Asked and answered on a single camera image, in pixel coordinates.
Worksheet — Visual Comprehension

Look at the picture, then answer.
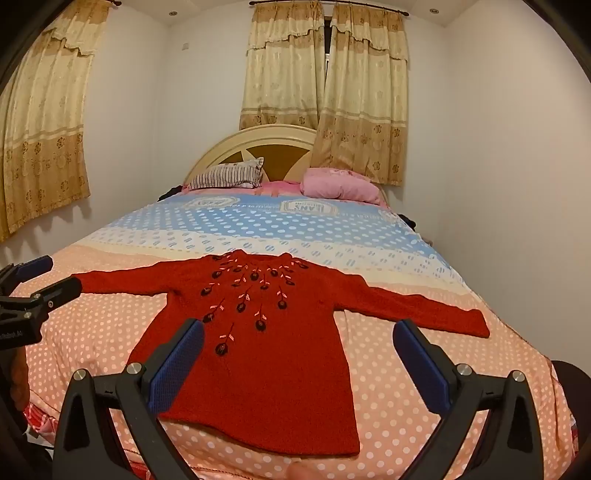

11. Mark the beige side window curtain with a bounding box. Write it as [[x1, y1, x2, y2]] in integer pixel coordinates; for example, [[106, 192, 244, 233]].
[[0, 0, 110, 243]]

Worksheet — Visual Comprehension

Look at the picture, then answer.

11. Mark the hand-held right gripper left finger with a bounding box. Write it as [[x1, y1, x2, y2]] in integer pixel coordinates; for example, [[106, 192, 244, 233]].
[[52, 318, 206, 480]]

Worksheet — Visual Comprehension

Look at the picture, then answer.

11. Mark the red embroidered sweater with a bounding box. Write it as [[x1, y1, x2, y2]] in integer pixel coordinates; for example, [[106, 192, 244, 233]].
[[71, 250, 491, 455]]

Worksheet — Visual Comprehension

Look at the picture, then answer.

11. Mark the dark curtain rod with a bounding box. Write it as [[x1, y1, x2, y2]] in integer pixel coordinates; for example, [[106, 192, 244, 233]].
[[248, 0, 410, 17]]

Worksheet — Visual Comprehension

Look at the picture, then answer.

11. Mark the striped pillow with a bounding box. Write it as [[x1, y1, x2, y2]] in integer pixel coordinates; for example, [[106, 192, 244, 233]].
[[185, 157, 265, 191]]

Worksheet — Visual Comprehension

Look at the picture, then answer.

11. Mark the beige floral curtain panel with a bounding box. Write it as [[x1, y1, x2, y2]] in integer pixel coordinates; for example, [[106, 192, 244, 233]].
[[310, 2, 410, 188], [239, 0, 327, 132]]

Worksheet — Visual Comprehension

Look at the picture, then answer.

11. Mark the pink blanket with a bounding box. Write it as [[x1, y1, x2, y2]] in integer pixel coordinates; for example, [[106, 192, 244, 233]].
[[259, 180, 304, 195]]

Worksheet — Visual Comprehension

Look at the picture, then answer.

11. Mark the pink pillow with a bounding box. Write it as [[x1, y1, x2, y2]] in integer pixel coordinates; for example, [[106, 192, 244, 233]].
[[300, 167, 386, 205]]

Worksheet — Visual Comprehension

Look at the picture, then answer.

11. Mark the cream wooden headboard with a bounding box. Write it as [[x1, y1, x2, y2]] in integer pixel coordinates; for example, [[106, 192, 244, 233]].
[[184, 124, 391, 206]]

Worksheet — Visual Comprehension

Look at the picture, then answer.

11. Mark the person's left hand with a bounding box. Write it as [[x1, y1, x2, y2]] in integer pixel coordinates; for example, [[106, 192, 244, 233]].
[[7, 344, 32, 416]]

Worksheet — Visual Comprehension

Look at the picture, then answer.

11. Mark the polka dot bed sheet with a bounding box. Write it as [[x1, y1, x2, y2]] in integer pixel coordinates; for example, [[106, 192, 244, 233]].
[[9, 187, 578, 480]]

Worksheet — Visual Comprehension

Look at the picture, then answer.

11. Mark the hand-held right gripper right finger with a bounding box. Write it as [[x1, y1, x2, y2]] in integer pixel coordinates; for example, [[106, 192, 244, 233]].
[[392, 318, 546, 480]]

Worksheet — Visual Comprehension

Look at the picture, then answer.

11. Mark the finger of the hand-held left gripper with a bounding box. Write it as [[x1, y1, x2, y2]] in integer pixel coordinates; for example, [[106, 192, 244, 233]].
[[0, 276, 83, 324], [0, 255, 54, 289]]

